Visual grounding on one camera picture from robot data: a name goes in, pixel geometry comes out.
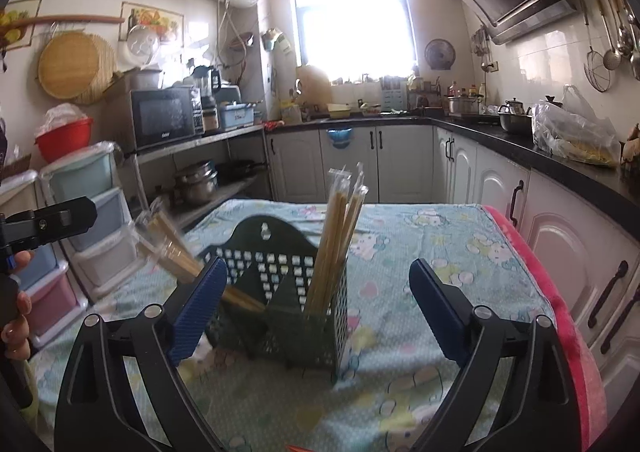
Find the window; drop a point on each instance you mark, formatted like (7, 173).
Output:
(355, 17)

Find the black frying pan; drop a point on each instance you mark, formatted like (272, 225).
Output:
(240, 170)

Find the teal cutlery holder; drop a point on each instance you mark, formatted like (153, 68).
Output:
(393, 95)

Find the round wall fan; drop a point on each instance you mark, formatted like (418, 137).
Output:
(440, 54)

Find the small hanging metal spoons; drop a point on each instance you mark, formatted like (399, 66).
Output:
(484, 50)

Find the blue plastic box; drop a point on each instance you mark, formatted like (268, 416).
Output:
(237, 116)

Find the wooden rolling pin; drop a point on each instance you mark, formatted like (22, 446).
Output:
(75, 20)

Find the pastel plastic drawer tower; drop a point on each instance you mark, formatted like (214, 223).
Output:
(90, 212)
(50, 297)

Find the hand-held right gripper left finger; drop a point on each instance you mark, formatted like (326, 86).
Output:
(197, 312)

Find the round bamboo sieve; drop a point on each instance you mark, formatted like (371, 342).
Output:
(75, 67)

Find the red plastic basin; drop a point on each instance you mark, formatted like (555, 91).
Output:
(65, 142)

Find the steel stockpot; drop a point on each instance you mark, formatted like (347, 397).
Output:
(197, 184)

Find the blue hanging bin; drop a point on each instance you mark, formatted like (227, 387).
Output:
(339, 138)

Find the cartoon cat printed tablecloth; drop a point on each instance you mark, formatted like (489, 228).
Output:
(400, 242)

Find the fruit wall poster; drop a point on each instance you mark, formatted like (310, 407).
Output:
(152, 22)
(20, 25)

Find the blender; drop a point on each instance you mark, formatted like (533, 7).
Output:
(206, 97)

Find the person's left hand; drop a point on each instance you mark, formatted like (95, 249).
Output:
(17, 339)

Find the white lower cabinets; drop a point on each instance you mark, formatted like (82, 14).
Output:
(400, 167)

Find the row of condiment bottles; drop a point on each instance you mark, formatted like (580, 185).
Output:
(465, 90)

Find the black microwave oven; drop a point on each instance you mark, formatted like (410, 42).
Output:
(160, 117)

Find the black kitchen countertop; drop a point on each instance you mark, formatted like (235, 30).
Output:
(550, 157)

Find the clear plastic bag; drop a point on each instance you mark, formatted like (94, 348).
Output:
(575, 132)

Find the metal shelf rack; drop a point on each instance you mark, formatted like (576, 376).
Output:
(200, 137)

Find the row of hanging kitchen utensils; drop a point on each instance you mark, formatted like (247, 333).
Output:
(622, 42)

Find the white plastic bag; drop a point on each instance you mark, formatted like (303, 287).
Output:
(65, 113)

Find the steel pot with lid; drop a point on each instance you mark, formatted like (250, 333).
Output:
(515, 120)
(465, 106)

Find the yellow rectangular dish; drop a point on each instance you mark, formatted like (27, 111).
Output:
(338, 111)

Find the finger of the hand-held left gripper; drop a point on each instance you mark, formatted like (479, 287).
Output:
(50, 224)

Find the set of chopsticks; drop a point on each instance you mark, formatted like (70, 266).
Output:
(330, 252)

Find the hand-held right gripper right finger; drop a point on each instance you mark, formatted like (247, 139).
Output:
(440, 312)

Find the green plastic utensil basket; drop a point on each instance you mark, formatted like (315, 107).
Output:
(295, 332)

